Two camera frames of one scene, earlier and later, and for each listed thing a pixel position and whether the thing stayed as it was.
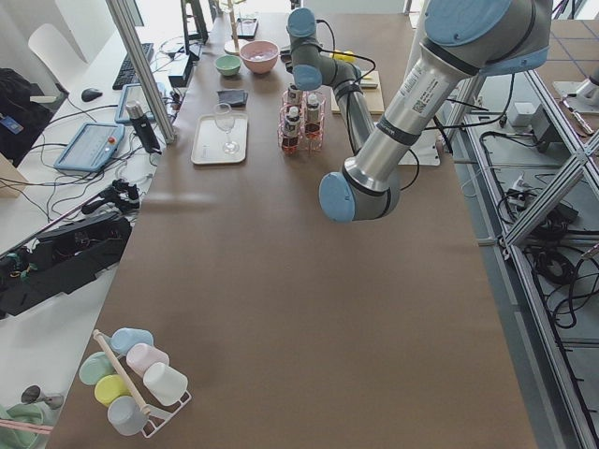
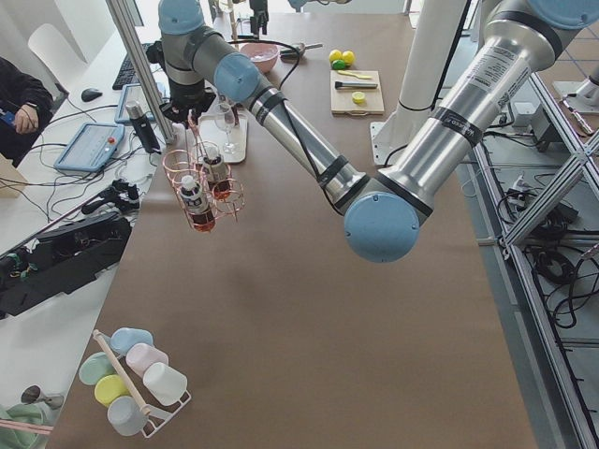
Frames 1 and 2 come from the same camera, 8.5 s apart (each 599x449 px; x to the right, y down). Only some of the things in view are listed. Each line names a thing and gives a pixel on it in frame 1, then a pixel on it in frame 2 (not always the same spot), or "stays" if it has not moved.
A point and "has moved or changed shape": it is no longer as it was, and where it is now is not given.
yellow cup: (110, 387) stays
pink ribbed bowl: (259, 56) stays
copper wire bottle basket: (301, 121) has moved or changed shape
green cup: (94, 367) stays
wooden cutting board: (372, 90) stays
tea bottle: (295, 94) -> (215, 169)
